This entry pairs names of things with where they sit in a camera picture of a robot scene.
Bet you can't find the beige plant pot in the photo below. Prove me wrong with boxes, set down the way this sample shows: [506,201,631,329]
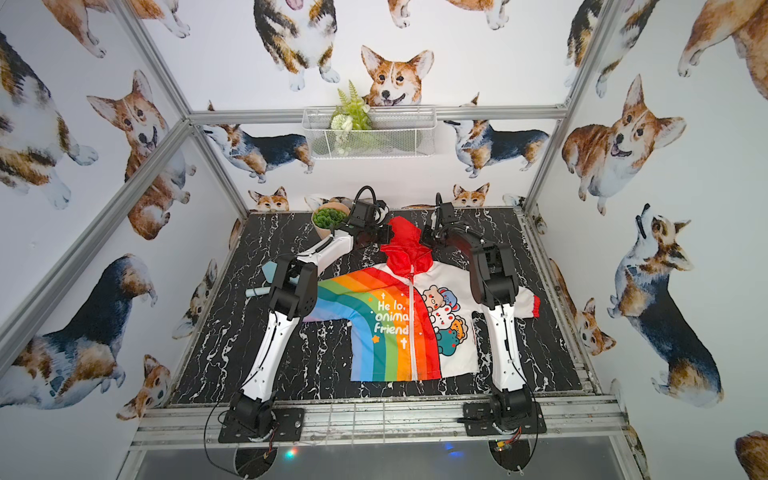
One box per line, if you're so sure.
[311,202,350,239]

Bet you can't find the green succulent plant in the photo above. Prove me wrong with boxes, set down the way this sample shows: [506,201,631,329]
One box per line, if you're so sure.
[313,208,348,230]

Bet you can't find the light blue silicone spatula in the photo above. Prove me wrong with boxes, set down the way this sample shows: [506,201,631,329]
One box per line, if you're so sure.
[245,286,271,298]

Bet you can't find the rainbow hooded kids jacket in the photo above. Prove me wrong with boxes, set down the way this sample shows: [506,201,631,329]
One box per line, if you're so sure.
[307,217,540,382]

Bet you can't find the white wire wall basket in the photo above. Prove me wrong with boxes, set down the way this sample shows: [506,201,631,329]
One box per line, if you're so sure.
[302,106,437,159]

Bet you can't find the green fern with flower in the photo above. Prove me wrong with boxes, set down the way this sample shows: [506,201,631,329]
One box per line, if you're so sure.
[330,81,372,155]

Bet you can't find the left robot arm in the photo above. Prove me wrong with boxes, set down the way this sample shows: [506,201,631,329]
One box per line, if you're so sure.
[223,185,392,439]

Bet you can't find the light blue silicone scraper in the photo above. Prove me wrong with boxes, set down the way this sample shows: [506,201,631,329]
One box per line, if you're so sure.
[261,261,277,284]

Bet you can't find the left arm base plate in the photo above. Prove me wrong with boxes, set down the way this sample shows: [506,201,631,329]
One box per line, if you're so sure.
[218,408,306,444]

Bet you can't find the aluminium front rail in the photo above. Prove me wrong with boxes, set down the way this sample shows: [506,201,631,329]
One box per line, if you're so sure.
[130,396,628,450]

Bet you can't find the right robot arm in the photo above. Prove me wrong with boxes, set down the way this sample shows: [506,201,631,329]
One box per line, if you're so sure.
[421,195,537,437]

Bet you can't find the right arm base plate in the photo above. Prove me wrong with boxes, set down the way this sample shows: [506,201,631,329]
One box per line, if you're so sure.
[457,401,547,437]

